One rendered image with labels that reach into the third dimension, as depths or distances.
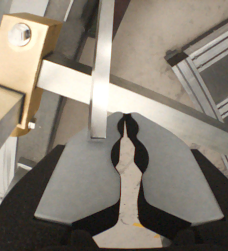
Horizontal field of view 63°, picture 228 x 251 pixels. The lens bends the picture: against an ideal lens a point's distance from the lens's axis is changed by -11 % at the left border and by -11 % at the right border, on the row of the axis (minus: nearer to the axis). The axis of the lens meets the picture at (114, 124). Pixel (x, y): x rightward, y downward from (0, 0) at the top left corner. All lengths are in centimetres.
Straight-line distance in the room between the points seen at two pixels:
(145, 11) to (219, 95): 53
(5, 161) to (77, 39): 45
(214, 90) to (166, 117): 78
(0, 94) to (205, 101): 88
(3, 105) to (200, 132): 21
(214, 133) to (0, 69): 24
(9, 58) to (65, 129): 109
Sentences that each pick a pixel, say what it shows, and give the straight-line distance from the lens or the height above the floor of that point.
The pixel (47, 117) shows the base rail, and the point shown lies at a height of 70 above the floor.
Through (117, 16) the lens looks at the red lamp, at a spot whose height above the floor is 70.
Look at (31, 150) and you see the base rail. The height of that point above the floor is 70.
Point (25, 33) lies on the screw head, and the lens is 19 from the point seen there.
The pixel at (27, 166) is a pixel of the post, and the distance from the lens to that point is 48.
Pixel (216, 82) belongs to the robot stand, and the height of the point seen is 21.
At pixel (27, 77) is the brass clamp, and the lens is 20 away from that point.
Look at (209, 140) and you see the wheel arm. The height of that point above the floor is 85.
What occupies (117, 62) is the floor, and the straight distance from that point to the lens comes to 107.
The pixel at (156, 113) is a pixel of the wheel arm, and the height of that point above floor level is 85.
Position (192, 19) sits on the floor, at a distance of 110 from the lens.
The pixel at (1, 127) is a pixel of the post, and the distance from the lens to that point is 18.
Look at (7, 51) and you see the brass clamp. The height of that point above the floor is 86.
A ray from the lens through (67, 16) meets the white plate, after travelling 24.
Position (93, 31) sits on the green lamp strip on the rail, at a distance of 34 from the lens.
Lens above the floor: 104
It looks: 59 degrees down
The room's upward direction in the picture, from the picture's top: 178 degrees counter-clockwise
